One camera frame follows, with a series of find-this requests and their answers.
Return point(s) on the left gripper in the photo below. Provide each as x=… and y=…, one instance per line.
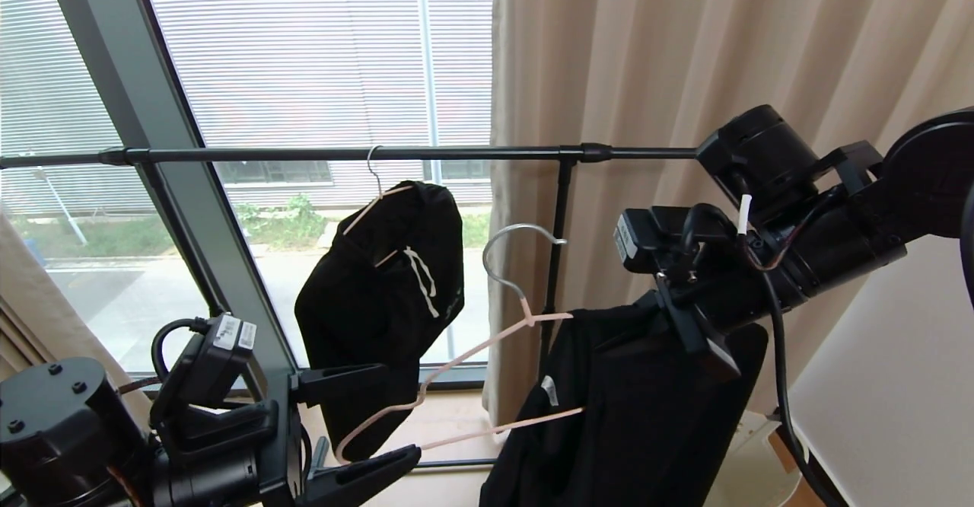
x=228, y=461

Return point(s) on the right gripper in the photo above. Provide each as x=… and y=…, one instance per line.
x=746, y=294

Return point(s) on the black shorts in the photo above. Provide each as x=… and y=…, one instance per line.
x=365, y=317

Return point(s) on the pink clothes hanger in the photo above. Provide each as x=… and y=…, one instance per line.
x=373, y=176
x=487, y=343

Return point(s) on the black garment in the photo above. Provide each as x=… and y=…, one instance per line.
x=647, y=431

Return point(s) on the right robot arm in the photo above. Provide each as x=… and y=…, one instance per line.
x=875, y=210

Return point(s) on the white laundry basket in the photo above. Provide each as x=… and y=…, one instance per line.
x=749, y=469

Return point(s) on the black clothes rack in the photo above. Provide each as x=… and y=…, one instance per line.
x=266, y=154

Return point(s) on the beige curtain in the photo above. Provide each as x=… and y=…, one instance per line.
x=38, y=309
x=647, y=50

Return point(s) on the window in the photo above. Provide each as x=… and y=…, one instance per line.
x=304, y=50

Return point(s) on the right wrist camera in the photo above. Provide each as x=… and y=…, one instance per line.
x=647, y=237

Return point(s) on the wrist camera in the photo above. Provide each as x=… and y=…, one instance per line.
x=205, y=362
x=647, y=237

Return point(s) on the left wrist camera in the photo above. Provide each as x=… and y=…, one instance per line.
x=205, y=362

